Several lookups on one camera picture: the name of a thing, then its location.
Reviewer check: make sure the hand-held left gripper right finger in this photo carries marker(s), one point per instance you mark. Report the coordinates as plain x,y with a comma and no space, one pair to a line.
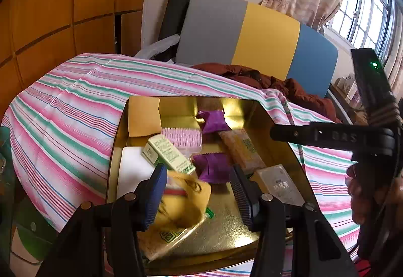
244,201

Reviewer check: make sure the large purple snack packet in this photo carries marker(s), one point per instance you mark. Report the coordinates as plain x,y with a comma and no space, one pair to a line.
214,166

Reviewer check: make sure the gold metal tray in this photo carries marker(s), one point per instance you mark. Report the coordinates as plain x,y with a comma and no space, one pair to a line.
226,226

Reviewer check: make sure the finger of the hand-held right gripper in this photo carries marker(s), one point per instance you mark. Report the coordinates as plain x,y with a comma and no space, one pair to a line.
302,135

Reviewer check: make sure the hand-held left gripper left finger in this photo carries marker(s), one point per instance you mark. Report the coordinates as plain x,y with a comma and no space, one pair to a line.
156,198

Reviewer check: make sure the small purple snack packet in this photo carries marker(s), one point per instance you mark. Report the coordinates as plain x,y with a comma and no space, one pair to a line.
212,121

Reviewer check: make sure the yellow printed snack packet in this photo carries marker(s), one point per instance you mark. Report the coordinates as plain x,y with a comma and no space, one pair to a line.
185,201

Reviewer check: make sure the pink green striped cloth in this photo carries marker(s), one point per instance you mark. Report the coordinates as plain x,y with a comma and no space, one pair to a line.
78,107

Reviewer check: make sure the orange rice cracker packet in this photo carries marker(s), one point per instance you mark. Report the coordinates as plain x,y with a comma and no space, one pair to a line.
242,151

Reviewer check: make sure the tan paper packet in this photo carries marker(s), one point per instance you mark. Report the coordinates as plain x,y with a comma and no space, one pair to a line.
143,116

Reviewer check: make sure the green cardboard box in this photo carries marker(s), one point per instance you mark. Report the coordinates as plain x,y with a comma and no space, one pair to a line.
163,154

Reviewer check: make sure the beige cardboard box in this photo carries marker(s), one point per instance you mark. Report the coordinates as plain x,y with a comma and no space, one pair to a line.
277,182

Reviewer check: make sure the dark red jacket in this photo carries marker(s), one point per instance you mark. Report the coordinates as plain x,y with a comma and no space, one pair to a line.
302,94

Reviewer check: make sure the person's right hand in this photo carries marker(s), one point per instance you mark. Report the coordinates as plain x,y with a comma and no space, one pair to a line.
359,198

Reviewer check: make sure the pink wafer packet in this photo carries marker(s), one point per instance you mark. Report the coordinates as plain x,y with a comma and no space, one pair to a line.
182,138

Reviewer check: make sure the yellow green rice cracker packet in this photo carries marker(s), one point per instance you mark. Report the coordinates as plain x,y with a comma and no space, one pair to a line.
163,239

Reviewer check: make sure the grey yellow blue headboard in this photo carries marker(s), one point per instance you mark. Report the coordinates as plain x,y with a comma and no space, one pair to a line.
267,37

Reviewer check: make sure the wooden side desk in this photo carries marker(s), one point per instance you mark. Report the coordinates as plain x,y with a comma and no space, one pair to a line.
346,107

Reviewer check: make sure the barred window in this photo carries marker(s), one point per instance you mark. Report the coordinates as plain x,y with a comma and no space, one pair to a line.
362,6

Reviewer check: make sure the white foam block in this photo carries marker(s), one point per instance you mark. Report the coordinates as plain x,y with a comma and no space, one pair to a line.
132,170

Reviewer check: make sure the black rolled mat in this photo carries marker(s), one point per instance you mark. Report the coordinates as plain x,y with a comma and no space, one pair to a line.
178,6

